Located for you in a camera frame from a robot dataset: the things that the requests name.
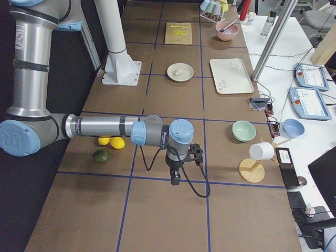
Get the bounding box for cream round plate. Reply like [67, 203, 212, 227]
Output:
[166, 63, 194, 82]

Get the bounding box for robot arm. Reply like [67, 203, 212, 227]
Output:
[1, 2, 201, 194]

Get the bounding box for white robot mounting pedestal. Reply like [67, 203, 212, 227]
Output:
[94, 0, 142, 86]

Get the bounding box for teach pendant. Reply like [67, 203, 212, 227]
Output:
[294, 63, 330, 92]
[289, 87, 332, 121]

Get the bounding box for black camera cable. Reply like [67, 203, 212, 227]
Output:
[138, 143, 211, 197]

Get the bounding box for cream bear serving tray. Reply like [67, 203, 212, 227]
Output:
[209, 58, 254, 95]

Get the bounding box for yellow lemon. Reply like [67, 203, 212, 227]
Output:
[98, 135, 111, 146]
[109, 136, 125, 150]

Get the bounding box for bamboo cutting board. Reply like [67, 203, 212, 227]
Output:
[164, 22, 192, 45]

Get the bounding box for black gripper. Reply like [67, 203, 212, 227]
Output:
[165, 144, 203, 185]

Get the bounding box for metal black-tipped stirrer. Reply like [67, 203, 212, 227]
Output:
[219, 19, 238, 33]

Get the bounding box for lower teach pendant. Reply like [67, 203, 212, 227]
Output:
[289, 87, 332, 121]

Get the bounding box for folded grey cloth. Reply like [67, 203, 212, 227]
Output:
[248, 98, 270, 111]

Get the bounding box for white mug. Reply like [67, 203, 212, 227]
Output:
[249, 142, 275, 160]

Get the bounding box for white bun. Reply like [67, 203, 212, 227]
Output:
[174, 68, 184, 76]

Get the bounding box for blue bowl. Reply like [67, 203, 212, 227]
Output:
[282, 119, 305, 138]

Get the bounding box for red bottle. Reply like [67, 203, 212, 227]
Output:
[239, 0, 251, 21]

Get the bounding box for pink bowl of ice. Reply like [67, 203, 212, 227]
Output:
[215, 22, 239, 41]

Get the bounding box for clear water bottle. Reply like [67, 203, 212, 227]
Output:
[260, 9, 277, 36]

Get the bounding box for upper teach pendant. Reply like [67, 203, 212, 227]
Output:
[294, 63, 330, 92]

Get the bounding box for mint green bowl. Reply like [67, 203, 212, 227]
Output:
[232, 120, 257, 142]

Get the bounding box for wooden mug tree stand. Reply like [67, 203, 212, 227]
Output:
[238, 139, 290, 183]

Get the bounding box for white wire cup rack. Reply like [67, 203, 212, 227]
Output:
[199, 0, 229, 23]

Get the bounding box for aluminium frame post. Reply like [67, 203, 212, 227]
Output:
[251, 0, 298, 82]

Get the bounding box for dark green avocado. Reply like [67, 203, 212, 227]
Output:
[93, 150, 111, 163]

